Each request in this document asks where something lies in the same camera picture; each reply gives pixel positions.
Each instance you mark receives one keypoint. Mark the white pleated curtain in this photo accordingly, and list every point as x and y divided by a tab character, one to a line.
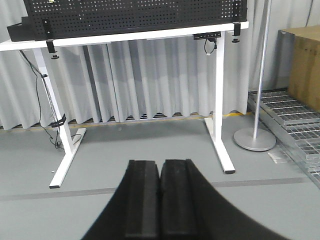
134	78

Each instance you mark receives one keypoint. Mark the black right table clamp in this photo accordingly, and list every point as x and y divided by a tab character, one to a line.
236	32

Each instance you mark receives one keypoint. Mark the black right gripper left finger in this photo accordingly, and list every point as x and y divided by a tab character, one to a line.
132	213

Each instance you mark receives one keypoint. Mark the grey floor lamp stand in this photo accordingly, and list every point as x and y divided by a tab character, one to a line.
254	138

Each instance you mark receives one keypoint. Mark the white standing desk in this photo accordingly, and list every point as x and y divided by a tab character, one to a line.
214	124

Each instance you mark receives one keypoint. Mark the black side tray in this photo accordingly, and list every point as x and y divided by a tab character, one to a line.
23	31

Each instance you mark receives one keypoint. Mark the black table clamp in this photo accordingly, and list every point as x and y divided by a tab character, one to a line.
236	32
49	39

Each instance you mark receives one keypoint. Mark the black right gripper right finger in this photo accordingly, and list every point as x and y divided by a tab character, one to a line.
192	209

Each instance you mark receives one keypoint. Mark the black left table clamp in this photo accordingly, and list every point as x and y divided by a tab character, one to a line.
49	39

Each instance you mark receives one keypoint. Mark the black perforated pegboard panel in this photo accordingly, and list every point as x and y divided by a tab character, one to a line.
85	18

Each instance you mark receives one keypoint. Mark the metal grating platform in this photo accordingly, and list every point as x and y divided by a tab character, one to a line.
297	128

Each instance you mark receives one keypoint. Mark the black desk control panel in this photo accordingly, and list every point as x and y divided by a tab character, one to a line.
207	36

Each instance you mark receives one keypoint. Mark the brown cardboard box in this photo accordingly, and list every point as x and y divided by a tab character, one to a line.
304	75

